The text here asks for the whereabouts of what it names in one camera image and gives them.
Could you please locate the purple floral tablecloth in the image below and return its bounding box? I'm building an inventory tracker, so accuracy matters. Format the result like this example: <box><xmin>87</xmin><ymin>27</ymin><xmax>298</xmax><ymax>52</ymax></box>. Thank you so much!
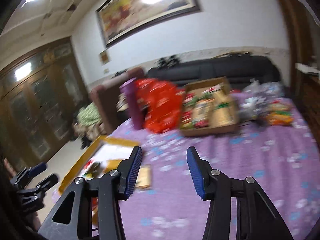
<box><xmin>41</xmin><ymin>109</ymin><xmax>319</xmax><ymax>239</ymax></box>

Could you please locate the black leather sofa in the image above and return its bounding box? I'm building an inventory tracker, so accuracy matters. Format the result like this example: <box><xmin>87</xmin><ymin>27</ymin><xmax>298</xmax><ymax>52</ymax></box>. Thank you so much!
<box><xmin>146</xmin><ymin>53</ymin><xmax>281</xmax><ymax>89</ymax></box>

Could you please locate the white crumpled tissue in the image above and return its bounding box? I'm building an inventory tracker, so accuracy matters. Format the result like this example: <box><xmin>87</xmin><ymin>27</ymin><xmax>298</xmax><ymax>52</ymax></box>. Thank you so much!
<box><xmin>238</xmin><ymin>80</ymin><xmax>284</xmax><ymax>121</ymax></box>

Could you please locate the orange snack bars pile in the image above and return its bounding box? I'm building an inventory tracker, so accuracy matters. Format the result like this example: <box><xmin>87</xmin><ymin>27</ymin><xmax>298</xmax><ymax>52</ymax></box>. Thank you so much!
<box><xmin>265</xmin><ymin>101</ymin><xmax>294</xmax><ymax>126</ymax></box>

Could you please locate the yellow shallow tray box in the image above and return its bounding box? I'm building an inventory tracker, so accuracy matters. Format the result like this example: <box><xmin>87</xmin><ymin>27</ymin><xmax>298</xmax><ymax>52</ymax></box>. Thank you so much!
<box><xmin>57</xmin><ymin>134</ymin><xmax>141</xmax><ymax>227</ymax></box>

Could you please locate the tan biscuit packet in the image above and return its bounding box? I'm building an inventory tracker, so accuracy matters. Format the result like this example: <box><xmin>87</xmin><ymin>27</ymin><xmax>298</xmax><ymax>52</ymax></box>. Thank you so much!
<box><xmin>135</xmin><ymin>164</ymin><xmax>152</xmax><ymax>190</ymax></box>

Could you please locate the framed wall painting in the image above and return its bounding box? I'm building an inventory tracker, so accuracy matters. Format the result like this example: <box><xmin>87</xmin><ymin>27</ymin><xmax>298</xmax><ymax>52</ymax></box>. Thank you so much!
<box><xmin>96</xmin><ymin>0</ymin><xmax>201</xmax><ymax>48</ymax></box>

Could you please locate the brown armchair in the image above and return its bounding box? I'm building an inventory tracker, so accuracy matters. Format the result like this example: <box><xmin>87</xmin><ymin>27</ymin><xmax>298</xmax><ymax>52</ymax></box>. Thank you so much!
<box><xmin>89</xmin><ymin>67</ymin><xmax>145</xmax><ymax>135</ymax></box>

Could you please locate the brown cardboard snack box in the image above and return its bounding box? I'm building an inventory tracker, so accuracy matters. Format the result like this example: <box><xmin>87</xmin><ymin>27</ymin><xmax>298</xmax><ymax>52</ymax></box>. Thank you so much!
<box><xmin>179</xmin><ymin>77</ymin><xmax>239</xmax><ymax>137</ymax></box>

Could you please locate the purple thermos bottle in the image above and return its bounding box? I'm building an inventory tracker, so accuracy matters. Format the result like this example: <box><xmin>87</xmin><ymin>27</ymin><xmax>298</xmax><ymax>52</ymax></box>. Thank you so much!
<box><xmin>120</xmin><ymin>77</ymin><xmax>144</xmax><ymax>130</ymax></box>

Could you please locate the dark wooden cabinet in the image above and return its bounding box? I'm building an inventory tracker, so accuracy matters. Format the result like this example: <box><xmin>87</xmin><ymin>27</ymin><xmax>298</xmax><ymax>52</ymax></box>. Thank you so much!
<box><xmin>1</xmin><ymin>37</ymin><xmax>88</xmax><ymax>171</ymax></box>

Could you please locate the red plastic bag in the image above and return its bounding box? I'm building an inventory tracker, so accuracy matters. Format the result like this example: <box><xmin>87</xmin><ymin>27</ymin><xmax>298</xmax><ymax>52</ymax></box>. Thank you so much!
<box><xmin>135</xmin><ymin>78</ymin><xmax>185</xmax><ymax>133</ymax></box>

